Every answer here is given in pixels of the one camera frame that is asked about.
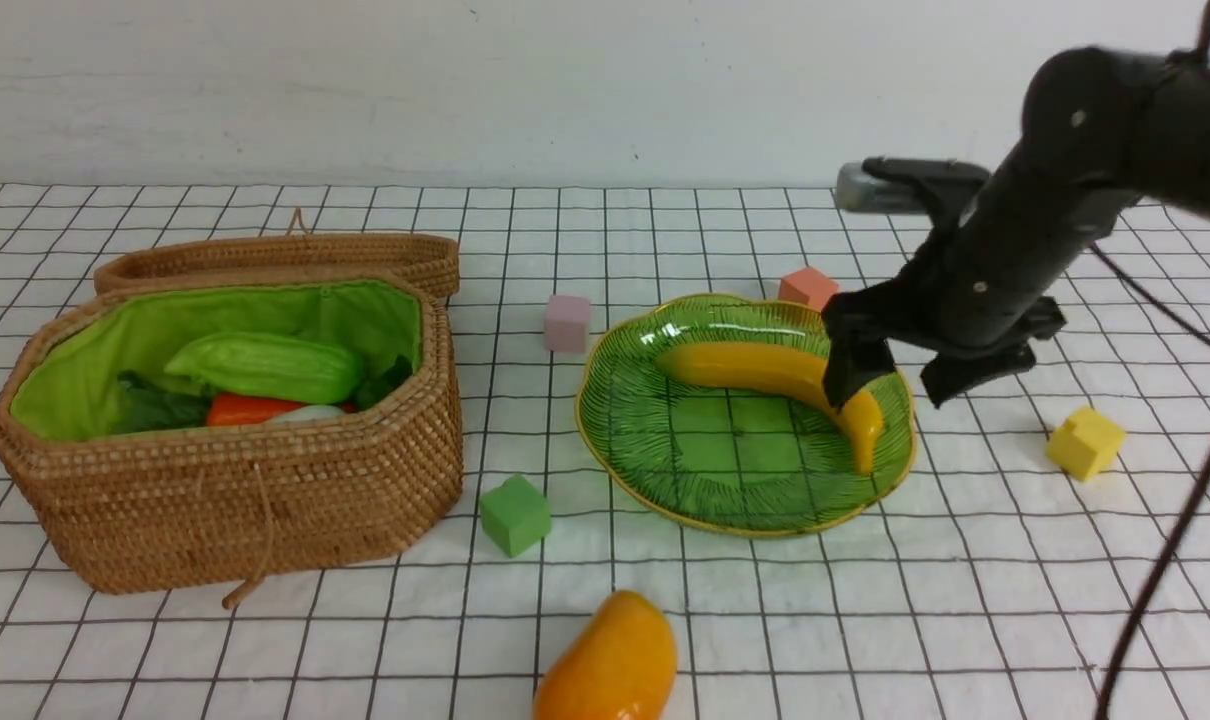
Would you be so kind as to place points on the orange toy mango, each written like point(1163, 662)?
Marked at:
point(623, 665)

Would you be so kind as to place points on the white toy radish green leaves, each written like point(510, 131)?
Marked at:
point(149, 407)

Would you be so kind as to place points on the yellow foam cube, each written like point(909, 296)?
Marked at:
point(1085, 444)

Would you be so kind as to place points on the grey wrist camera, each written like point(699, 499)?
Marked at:
point(906, 186)

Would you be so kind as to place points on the woven wicker basket lid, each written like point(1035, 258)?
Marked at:
point(428, 261)

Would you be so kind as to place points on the green toy cucumber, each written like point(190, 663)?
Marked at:
point(261, 364)

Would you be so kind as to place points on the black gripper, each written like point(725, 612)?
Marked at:
point(976, 290)

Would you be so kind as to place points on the pink foam cube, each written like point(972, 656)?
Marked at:
point(567, 320)

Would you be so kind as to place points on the green foam cube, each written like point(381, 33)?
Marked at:
point(515, 515)

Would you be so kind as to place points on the orange toy carrot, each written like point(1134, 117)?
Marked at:
point(230, 410)

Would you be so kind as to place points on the green glass leaf plate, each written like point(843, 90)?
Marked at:
point(732, 460)

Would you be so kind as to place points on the orange foam cube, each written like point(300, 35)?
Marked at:
point(807, 286)

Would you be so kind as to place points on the yellow toy banana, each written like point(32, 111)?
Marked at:
point(780, 370)

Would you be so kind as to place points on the woven wicker basket green lining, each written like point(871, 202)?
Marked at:
point(152, 511)

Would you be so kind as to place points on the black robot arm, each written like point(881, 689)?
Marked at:
point(1100, 129)

